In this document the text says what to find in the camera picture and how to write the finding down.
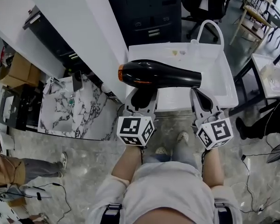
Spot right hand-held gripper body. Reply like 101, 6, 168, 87
193, 111, 235, 151

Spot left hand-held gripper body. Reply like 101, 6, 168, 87
116, 109, 157, 147

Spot black hair dryer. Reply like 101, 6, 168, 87
118, 59, 203, 110

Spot white sink basin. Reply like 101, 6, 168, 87
127, 41, 239, 112
251, 52, 280, 100

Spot person's right forearm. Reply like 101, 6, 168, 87
202, 148, 225, 187

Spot person's left forearm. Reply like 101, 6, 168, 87
111, 145, 143, 184

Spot black metal stand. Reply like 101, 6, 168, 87
228, 52, 280, 117

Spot person's blue jeans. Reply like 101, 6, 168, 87
142, 140, 198, 170

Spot black phone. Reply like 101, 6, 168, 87
72, 70, 84, 92

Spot marble pattern cabinet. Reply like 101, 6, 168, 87
37, 75, 122, 141

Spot person's white shirt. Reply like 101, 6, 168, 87
86, 161, 243, 224

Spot chrome faucet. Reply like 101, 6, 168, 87
43, 76, 64, 96

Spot black drawer cabinet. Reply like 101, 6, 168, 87
104, 0, 183, 49

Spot wooden table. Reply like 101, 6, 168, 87
230, 0, 280, 54

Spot black office chair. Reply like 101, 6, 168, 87
181, 0, 233, 41

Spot black side table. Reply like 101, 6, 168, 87
0, 85, 46, 132

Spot cardboard box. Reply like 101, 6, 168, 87
0, 52, 42, 89

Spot black floor cable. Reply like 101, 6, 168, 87
240, 154, 271, 214
25, 182, 72, 224

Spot white flexible hose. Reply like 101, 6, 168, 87
190, 19, 225, 52

